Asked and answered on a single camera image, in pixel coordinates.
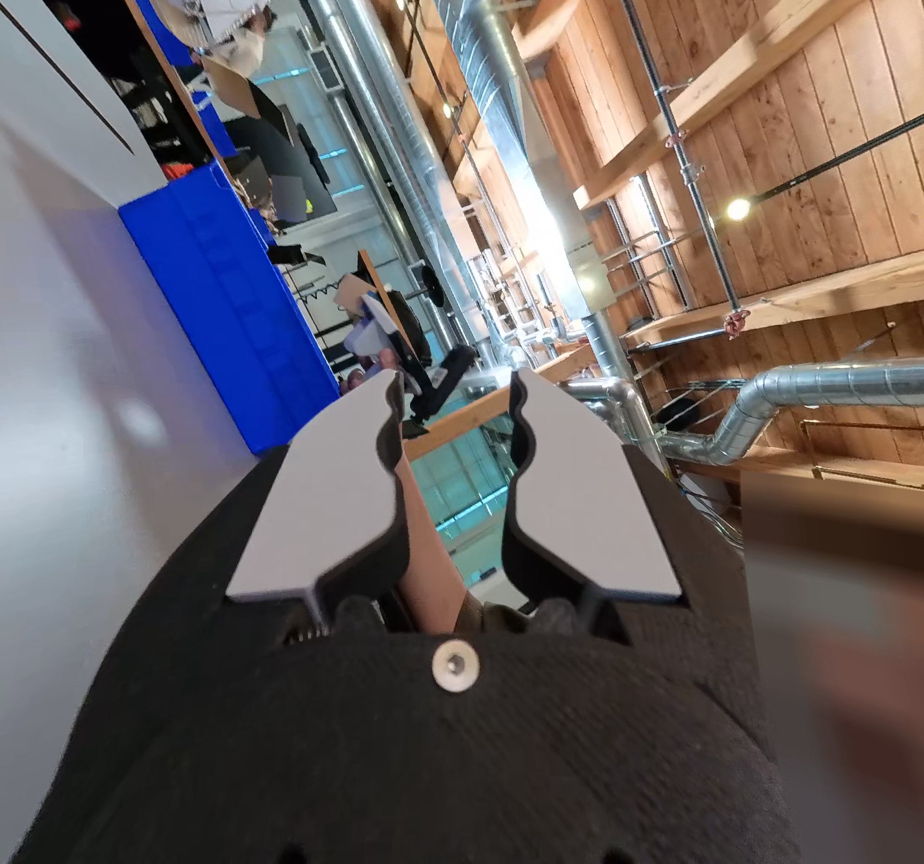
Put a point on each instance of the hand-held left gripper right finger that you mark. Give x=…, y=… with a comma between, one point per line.
x=592, y=510

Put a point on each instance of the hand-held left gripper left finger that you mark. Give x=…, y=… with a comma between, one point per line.
x=317, y=510

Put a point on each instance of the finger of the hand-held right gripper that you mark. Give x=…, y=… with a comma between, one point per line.
x=363, y=344
x=379, y=315

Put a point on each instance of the blue plastic bin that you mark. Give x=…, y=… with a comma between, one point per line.
x=216, y=127
x=216, y=301
x=155, y=12

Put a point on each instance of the person's right forearm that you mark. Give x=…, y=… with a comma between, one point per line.
x=426, y=553

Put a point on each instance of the grey desk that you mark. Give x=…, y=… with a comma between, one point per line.
x=72, y=373

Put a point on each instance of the person's right hand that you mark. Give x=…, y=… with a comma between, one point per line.
x=372, y=369

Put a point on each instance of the wooden top table black base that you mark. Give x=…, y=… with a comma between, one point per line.
x=382, y=301

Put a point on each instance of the black bag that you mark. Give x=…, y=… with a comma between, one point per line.
x=411, y=330

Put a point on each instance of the orange traffic cone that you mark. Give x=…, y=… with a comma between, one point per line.
x=177, y=172

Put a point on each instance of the tan clipboard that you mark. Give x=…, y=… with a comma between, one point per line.
x=234, y=88

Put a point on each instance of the round ceiling spotlight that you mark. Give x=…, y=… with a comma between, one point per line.
x=738, y=209

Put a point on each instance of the large spiral air duct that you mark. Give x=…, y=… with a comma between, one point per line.
x=382, y=120

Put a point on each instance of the silver elbow air duct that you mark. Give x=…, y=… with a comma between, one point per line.
x=830, y=380

